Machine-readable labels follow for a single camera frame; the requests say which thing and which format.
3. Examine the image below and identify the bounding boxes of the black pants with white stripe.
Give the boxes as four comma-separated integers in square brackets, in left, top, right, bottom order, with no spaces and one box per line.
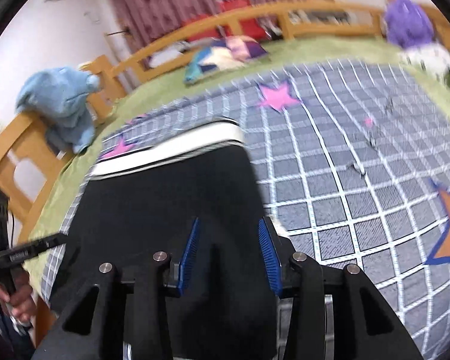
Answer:
[49,119,277,359]

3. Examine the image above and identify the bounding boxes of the person's left hand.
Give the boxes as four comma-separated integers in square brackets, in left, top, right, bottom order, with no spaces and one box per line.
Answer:
[0,268,36,324]

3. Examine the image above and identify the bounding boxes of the grey plaid star blanket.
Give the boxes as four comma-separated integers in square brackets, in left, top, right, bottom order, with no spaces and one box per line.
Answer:
[38,58,450,360]

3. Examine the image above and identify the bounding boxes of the colourful patchwork cushion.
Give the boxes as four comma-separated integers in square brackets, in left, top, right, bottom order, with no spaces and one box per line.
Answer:
[184,35,269,86]

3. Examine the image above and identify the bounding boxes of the green bed cover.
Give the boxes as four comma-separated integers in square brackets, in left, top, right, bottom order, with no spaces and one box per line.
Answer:
[22,35,450,278]

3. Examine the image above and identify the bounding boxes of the white black-spotted pillow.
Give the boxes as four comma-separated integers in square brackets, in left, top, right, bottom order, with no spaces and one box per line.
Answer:
[399,43,450,89]

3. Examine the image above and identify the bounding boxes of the purple plush toy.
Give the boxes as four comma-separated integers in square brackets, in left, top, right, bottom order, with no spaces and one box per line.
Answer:
[384,0,435,49]

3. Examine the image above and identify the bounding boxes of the wooden bed frame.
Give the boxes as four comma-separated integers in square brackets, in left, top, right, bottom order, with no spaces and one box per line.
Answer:
[0,0,384,242]

